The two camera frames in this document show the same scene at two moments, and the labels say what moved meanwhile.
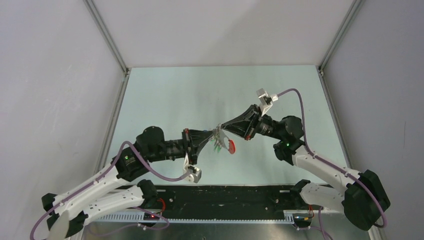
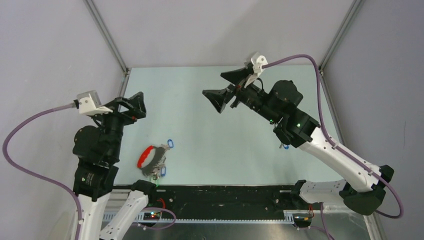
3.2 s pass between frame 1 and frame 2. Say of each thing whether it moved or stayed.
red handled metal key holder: moved
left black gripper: moved
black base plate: stayed
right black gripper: moved
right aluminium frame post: stayed
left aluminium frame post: stayed
